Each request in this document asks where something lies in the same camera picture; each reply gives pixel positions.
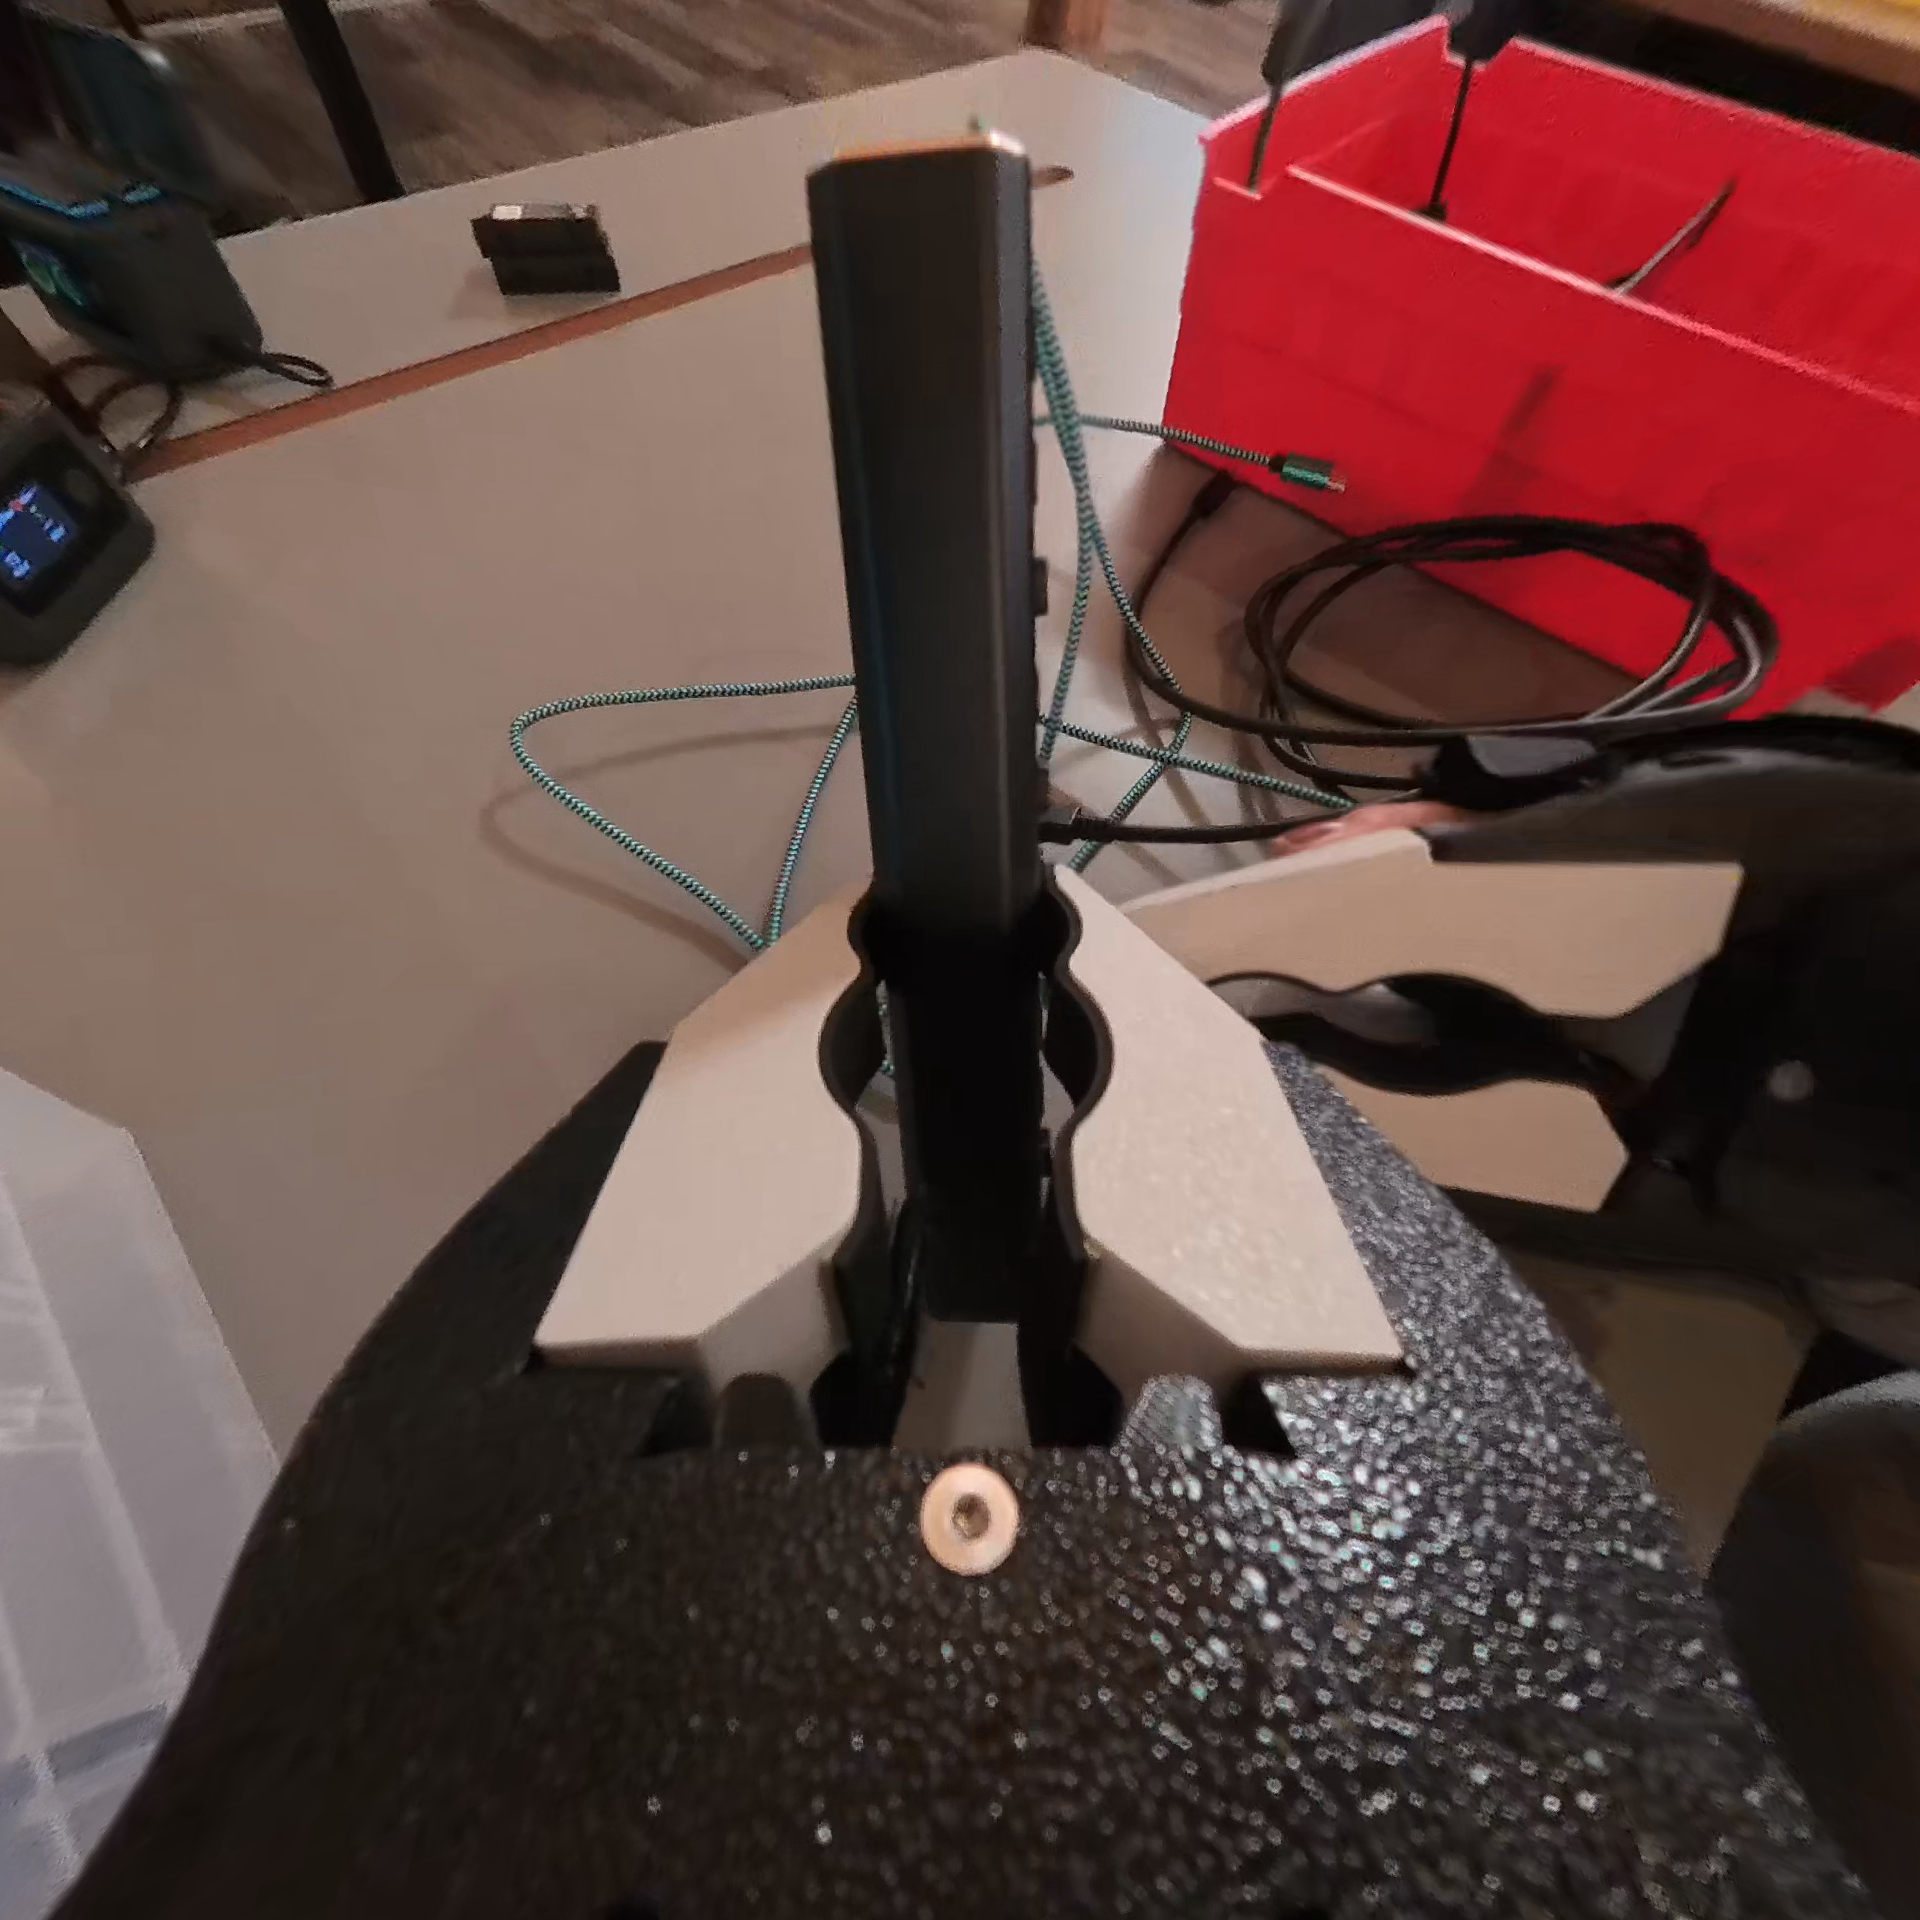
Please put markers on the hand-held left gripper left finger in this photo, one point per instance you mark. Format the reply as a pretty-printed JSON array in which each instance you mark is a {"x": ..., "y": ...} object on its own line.
[{"x": 704, "y": 1201}]

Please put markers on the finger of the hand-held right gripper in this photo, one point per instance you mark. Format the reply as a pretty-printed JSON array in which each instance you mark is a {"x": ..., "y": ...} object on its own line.
[
  {"x": 1425, "y": 921},
  {"x": 1483, "y": 1142}
]

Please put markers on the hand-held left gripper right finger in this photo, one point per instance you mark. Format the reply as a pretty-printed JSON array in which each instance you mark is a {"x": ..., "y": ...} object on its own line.
[{"x": 1231, "y": 1201}]

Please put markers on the red plastic bin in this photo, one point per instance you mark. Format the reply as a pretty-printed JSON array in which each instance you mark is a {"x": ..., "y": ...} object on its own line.
[{"x": 1499, "y": 389}]

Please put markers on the clear plastic bin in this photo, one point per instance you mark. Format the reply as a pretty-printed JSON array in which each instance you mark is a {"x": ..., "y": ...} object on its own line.
[{"x": 89, "y": 1424}]

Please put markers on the black charger with display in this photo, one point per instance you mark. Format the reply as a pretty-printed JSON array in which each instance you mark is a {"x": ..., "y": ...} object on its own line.
[{"x": 59, "y": 557}]

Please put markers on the black battery pack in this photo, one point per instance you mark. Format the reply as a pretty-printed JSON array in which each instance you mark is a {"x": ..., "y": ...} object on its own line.
[{"x": 547, "y": 247}]

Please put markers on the black battery charging dock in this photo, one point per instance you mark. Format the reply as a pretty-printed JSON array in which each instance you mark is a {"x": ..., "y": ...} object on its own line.
[{"x": 135, "y": 277}]

